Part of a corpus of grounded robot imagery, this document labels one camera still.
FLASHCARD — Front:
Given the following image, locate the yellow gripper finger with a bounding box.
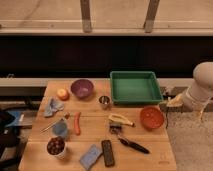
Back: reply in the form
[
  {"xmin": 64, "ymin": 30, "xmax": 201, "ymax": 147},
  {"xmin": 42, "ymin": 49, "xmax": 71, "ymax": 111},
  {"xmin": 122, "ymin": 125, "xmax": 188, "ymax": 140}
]
[{"xmin": 166, "ymin": 94, "xmax": 183, "ymax": 107}]

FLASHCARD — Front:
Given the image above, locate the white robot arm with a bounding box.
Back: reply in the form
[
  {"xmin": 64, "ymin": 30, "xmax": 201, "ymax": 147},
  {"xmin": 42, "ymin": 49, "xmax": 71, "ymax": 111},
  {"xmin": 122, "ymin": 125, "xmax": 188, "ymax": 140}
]
[{"xmin": 167, "ymin": 62, "xmax": 213, "ymax": 111}]

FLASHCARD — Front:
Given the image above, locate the orange bowl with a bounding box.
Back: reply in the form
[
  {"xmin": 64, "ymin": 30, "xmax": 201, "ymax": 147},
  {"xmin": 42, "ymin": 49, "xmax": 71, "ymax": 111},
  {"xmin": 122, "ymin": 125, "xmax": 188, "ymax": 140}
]
[{"xmin": 140, "ymin": 106, "xmax": 164, "ymax": 129}]

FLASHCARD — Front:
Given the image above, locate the purple bowl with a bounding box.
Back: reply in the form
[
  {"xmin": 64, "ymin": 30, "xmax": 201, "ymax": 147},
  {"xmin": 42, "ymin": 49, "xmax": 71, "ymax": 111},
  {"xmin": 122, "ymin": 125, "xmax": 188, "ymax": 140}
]
[{"xmin": 71, "ymin": 79, "xmax": 94, "ymax": 99}]

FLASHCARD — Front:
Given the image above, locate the green plastic tray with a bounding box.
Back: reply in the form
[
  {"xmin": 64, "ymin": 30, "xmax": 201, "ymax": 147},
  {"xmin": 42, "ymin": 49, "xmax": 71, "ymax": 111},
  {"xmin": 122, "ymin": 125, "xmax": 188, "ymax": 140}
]
[{"xmin": 110, "ymin": 71, "xmax": 163, "ymax": 105}]

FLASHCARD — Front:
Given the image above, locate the yellow banana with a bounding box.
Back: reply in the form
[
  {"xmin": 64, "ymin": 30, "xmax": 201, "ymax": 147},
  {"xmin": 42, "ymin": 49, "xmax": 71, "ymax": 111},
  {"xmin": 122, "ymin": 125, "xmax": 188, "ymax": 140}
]
[{"xmin": 108, "ymin": 114, "xmax": 135, "ymax": 127}]

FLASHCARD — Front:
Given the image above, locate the small grey binder clip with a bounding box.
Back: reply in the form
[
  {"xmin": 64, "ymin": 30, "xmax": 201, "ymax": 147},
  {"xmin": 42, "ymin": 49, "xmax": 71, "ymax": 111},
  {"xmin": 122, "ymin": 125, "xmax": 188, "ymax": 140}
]
[{"xmin": 109, "ymin": 122, "xmax": 122, "ymax": 134}]

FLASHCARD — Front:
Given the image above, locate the small metal cup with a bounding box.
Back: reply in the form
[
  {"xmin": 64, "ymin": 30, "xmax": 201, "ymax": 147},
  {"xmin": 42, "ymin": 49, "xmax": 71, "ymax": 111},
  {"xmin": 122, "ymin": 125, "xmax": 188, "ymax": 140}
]
[{"xmin": 99, "ymin": 96, "xmax": 110, "ymax": 109}]

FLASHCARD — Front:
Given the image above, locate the orange carrot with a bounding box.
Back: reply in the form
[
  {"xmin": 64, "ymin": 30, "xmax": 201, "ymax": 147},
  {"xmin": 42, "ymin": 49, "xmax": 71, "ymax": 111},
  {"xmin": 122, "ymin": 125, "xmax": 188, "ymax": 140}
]
[{"xmin": 74, "ymin": 112, "xmax": 81, "ymax": 135}]

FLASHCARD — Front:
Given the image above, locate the blue sponge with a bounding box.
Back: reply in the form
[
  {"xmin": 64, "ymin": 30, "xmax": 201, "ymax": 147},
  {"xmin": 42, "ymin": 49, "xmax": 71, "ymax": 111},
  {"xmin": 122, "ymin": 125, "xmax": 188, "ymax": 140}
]
[{"xmin": 79, "ymin": 144, "xmax": 102, "ymax": 171}]

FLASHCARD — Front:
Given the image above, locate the metal fork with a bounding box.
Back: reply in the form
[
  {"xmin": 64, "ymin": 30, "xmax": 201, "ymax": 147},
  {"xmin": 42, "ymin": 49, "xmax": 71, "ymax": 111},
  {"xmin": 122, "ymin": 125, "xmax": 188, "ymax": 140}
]
[{"xmin": 41, "ymin": 113, "xmax": 70, "ymax": 132}]

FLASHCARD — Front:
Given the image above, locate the blue plastic cup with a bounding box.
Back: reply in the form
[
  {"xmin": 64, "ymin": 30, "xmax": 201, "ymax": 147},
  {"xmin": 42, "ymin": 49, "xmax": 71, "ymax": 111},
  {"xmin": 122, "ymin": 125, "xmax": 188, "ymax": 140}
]
[{"xmin": 52, "ymin": 121, "xmax": 68, "ymax": 139}]

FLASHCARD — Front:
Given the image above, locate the crumpled blue cloth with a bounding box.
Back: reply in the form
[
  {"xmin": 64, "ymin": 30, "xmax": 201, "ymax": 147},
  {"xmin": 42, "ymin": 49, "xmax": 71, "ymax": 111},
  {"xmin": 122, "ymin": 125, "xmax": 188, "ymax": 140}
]
[{"xmin": 44, "ymin": 98, "xmax": 64, "ymax": 117}]

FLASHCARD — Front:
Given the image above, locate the white cup of grapes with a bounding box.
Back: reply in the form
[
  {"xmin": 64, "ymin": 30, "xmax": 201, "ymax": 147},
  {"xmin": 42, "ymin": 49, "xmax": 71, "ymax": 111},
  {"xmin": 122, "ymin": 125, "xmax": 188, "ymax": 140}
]
[{"xmin": 46, "ymin": 136, "xmax": 66, "ymax": 159}]

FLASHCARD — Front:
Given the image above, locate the black handled knife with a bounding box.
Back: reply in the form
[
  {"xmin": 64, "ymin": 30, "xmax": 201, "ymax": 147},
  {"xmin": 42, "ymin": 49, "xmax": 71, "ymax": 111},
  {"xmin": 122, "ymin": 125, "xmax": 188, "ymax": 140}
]
[{"xmin": 118, "ymin": 138, "xmax": 150, "ymax": 154}]

